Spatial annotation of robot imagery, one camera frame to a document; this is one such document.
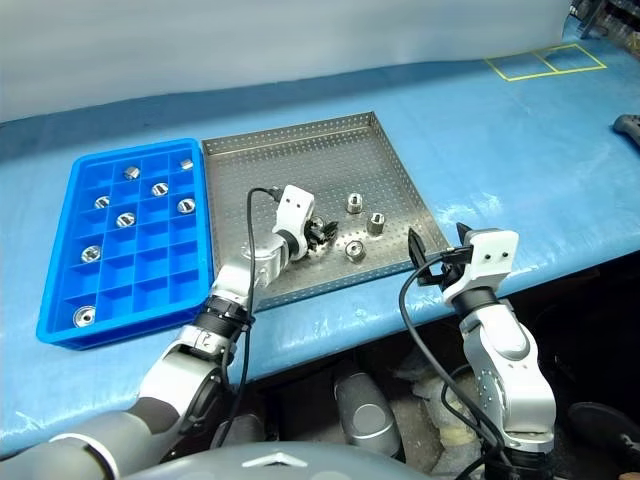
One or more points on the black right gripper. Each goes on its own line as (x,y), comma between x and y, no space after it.
(447,274)

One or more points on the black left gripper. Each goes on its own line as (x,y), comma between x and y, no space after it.
(312,234)

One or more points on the silver metal roller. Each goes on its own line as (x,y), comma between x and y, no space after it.
(160,189)
(84,316)
(91,254)
(375,223)
(186,163)
(186,205)
(131,172)
(354,203)
(102,202)
(125,219)
(354,249)

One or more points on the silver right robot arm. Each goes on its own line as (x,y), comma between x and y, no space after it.
(510,380)

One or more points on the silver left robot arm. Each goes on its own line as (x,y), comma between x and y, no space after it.
(170,370)

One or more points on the perforated steel tray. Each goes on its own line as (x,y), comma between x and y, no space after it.
(320,165)

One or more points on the blue compartment tray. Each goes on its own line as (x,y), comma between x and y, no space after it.
(150,305)

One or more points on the blue plastic table cover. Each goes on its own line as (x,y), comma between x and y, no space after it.
(500,150)

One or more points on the grey rounded shell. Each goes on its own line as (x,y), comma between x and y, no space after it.
(367,415)

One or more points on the yellow tape rectangle marking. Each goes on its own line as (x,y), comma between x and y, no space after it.
(556,73)

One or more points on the dark grey slotted object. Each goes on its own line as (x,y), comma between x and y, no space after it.
(629,127)

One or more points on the grey robot torso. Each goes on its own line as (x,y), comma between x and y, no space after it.
(280,465)

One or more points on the black rounded shape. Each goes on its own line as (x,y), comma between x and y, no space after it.
(605,435)

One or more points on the black metal stand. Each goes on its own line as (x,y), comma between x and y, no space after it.
(590,17)

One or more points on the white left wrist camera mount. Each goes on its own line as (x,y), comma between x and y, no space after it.
(295,205)

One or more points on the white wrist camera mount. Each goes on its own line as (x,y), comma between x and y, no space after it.
(492,245)
(295,205)

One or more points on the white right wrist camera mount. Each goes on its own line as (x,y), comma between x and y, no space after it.
(492,245)

